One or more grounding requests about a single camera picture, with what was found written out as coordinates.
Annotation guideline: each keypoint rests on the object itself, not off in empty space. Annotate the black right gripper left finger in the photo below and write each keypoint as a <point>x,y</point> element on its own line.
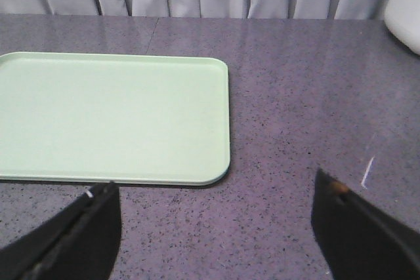
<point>80,242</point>

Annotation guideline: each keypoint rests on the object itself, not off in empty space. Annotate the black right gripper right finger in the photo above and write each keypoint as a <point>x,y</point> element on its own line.
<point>358,240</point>

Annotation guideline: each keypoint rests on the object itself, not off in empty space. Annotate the light green plastic tray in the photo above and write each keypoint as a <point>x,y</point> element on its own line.
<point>69,117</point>

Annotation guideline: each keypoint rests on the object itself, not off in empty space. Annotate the white rounded object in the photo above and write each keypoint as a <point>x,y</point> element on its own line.
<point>402,20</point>

